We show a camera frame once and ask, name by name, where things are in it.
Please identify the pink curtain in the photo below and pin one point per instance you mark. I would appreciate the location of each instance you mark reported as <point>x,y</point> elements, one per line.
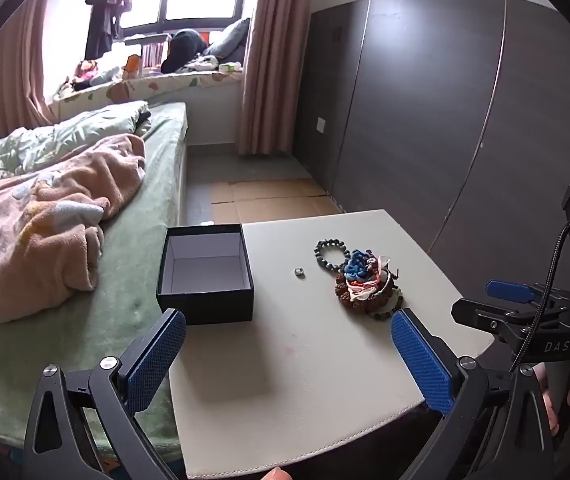
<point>20,70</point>
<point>270,60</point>

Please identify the person's left hand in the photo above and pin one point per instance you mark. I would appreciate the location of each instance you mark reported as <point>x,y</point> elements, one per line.
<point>276,474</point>

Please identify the orange toy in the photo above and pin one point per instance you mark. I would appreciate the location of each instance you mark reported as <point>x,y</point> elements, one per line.
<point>132,63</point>

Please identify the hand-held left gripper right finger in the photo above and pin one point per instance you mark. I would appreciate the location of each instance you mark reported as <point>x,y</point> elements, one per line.
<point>420,360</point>

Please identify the pile of stuffed toys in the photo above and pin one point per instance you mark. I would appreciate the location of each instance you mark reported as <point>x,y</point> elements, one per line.
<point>87,72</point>

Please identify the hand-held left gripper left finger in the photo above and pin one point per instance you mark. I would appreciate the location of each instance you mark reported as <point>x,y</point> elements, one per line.
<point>157,360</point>

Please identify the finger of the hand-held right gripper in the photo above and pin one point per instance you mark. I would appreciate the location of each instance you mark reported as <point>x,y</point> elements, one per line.
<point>510,291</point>
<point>485,317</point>

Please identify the dark brown wardrobe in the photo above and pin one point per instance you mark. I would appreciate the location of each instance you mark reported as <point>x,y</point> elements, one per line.
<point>415,110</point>

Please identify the black bag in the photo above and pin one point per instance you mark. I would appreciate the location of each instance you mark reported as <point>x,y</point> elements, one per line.
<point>182,50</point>

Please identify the pink fleece blanket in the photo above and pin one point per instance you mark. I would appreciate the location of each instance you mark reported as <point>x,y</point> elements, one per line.
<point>40,220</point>

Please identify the black gift box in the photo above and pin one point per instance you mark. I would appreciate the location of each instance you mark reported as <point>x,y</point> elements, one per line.
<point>205,310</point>

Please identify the green bed mattress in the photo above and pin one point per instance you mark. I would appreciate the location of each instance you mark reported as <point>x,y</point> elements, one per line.
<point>140,240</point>

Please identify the printed window seat cushion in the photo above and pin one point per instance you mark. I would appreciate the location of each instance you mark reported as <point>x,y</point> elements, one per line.
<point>165,85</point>

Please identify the grey pillow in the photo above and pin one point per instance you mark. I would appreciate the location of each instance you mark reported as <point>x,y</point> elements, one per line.
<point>232,40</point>

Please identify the small white green box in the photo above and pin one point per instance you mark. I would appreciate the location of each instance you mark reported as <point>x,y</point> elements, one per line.
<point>229,67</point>

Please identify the hanging dark clothes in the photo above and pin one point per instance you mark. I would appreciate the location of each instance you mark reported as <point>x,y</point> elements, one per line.
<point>100,20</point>

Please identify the small folding table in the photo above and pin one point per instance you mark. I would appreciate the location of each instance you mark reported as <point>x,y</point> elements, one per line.
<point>145,37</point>

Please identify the light green quilt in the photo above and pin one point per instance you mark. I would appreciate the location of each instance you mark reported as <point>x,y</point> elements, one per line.
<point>65,135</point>

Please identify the white wall socket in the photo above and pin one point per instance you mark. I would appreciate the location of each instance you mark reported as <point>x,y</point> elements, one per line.
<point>321,125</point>

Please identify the white crumpled cloth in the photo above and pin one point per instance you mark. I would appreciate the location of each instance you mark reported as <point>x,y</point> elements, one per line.
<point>202,64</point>

